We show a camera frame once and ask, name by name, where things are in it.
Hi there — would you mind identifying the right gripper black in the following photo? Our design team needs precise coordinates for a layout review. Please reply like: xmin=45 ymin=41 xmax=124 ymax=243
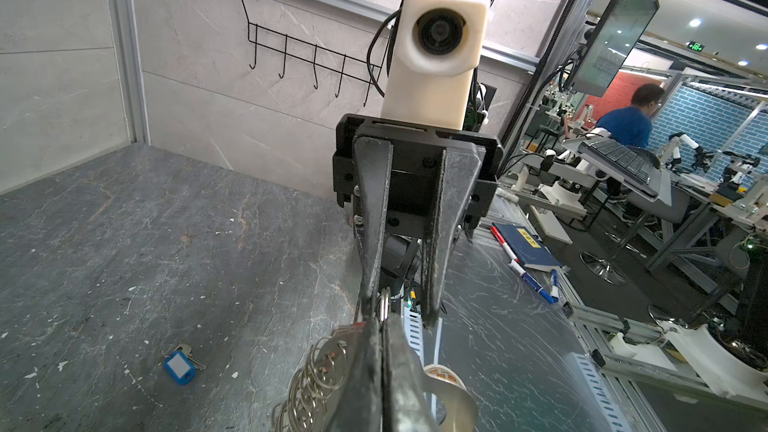
xmin=332 ymin=114 xmax=504 ymax=327

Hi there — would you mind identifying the black wire hook rack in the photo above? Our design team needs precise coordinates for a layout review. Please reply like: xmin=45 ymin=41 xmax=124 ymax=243
xmin=240 ymin=0 xmax=391 ymax=106

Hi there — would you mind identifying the blue key tag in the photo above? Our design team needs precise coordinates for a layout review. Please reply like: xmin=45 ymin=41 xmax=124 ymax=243
xmin=163 ymin=343 xmax=206 ymax=386

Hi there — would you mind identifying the silver key rings bunch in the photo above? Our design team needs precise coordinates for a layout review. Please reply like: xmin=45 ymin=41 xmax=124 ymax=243
xmin=272 ymin=287 xmax=392 ymax=432

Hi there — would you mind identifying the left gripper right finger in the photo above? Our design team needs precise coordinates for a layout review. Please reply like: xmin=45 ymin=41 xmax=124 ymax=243
xmin=382 ymin=315 xmax=438 ymax=431

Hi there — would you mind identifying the blue notebook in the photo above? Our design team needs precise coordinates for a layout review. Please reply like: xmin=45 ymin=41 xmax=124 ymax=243
xmin=493 ymin=223 xmax=563 ymax=272

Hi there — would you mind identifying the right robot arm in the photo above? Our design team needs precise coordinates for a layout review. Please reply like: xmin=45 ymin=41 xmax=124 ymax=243
xmin=332 ymin=114 xmax=504 ymax=325

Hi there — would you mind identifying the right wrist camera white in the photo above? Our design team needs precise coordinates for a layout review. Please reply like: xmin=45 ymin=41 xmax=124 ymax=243
xmin=381 ymin=0 xmax=491 ymax=130

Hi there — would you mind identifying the black monitor screen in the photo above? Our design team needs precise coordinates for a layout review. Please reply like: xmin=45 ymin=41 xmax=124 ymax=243
xmin=563 ymin=0 xmax=660 ymax=97

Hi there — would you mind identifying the red white blue pen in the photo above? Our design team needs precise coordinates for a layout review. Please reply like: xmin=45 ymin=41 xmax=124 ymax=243
xmin=490 ymin=224 xmax=560 ymax=304

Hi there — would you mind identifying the black keyboard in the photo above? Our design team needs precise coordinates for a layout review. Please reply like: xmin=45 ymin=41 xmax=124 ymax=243
xmin=577 ymin=139 xmax=660 ymax=199

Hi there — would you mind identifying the person in blue shirt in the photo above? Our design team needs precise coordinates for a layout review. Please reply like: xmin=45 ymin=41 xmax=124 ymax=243
xmin=596 ymin=83 xmax=665 ymax=149

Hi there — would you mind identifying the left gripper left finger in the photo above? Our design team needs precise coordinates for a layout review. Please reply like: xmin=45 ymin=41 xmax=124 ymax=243
xmin=326 ymin=319 xmax=382 ymax=431

